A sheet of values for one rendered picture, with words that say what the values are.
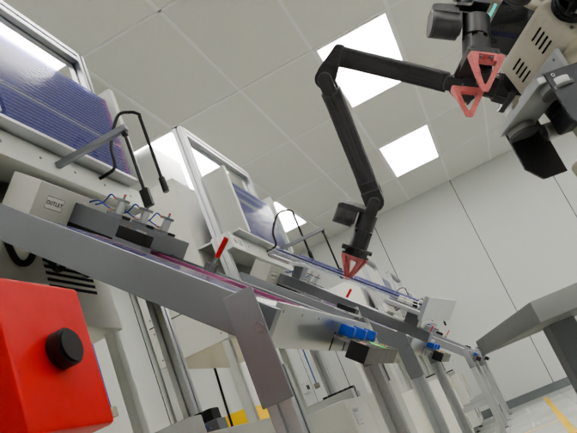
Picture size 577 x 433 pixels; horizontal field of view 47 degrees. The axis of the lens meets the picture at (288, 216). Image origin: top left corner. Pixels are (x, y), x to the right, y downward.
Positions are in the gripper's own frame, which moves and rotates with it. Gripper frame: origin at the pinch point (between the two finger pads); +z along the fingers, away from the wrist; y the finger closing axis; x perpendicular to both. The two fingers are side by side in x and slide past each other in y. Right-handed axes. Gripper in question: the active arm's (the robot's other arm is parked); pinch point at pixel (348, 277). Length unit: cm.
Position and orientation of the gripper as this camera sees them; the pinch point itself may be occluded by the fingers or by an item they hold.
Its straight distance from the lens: 200.8
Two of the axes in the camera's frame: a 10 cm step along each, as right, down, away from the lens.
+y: -4.4, -1.2, -8.9
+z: -3.1, 9.5, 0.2
